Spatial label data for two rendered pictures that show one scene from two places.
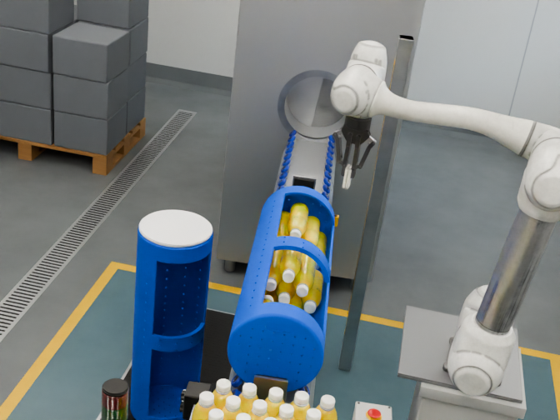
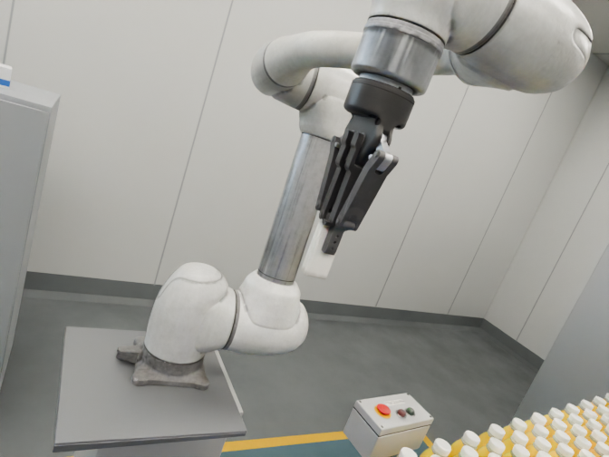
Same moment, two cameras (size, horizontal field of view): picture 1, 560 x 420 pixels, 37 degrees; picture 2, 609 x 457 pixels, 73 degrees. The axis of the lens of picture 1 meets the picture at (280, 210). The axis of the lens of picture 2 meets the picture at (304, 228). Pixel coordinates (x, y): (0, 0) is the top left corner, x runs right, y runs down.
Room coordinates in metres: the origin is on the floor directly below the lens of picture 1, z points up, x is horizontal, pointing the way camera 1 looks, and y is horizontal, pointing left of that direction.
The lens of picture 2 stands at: (2.62, 0.17, 1.69)
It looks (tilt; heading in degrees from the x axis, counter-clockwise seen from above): 13 degrees down; 231
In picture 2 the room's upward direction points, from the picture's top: 20 degrees clockwise
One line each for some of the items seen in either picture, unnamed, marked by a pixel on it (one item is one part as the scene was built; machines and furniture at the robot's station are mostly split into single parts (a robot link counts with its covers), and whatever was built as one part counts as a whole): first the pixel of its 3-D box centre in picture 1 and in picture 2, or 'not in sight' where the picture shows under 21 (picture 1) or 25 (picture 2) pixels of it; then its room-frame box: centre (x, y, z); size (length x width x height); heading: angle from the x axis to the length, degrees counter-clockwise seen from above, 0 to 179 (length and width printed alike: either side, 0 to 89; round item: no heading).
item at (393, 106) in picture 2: (356, 128); (370, 126); (2.28, -0.19, 1.72); 0.08 x 0.07 x 0.09; 75
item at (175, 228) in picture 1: (176, 227); not in sight; (2.78, 0.38, 1.03); 0.28 x 0.28 x 0.01
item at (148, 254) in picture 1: (169, 323); not in sight; (2.78, 0.38, 0.59); 0.28 x 0.28 x 0.88
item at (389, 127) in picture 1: (372, 218); not in sight; (3.42, -0.42, 0.85); 0.06 x 0.06 x 1.70; 88
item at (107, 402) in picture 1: (115, 395); not in sight; (1.57, 0.34, 1.23); 0.06 x 0.06 x 0.04
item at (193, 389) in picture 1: (197, 403); not in sight; (1.90, 0.16, 0.95); 0.10 x 0.07 x 0.10; 88
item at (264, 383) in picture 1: (269, 393); not in sight; (1.94, -0.04, 0.99); 0.10 x 0.02 x 0.12; 88
